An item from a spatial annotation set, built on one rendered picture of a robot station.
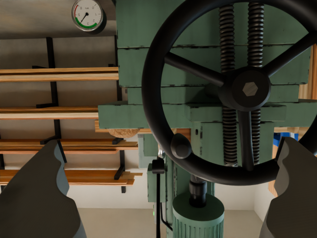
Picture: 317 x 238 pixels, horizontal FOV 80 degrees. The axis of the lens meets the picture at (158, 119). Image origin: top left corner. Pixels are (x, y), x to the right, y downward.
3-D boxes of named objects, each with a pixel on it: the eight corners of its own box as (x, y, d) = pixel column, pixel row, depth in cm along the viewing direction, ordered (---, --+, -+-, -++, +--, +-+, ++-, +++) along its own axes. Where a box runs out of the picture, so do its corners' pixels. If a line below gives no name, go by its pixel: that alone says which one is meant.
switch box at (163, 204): (165, 194, 95) (166, 224, 97) (165, 185, 105) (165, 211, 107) (153, 194, 95) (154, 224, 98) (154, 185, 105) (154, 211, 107)
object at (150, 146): (165, 128, 78) (165, 156, 80) (165, 125, 85) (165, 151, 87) (142, 128, 79) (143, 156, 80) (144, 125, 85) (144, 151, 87)
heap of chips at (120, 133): (138, 128, 47) (138, 143, 48) (144, 120, 61) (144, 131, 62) (102, 128, 47) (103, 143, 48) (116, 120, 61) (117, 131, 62)
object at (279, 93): (299, 84, 44) (298, 102, 44) (256, 87, 65) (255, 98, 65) (127, 87, 45) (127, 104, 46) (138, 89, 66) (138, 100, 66)
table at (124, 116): (407, 103, 35) (402, 136, 35) (294, 98, 65) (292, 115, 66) (78, 108, 37) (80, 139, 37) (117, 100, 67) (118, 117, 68)
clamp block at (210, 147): (278, 121, 36) (274, 167, 37) (246, 113, 49) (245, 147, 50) (198, 122, 36) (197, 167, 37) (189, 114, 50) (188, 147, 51)
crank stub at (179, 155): (184, 135, 21) (197, 153, 22) (180, 126, 27) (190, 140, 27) (166, 148, 22) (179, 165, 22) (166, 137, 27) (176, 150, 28)
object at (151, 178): (165, 170, 83) (165, 202, 85) (165, 163, 92) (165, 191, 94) (146, 170, 83) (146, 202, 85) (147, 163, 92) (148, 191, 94)
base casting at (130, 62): (314, 43, 42) (310, 85, 44) (228, 71, 99) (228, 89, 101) (115, 47, 44) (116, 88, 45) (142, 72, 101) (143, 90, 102)
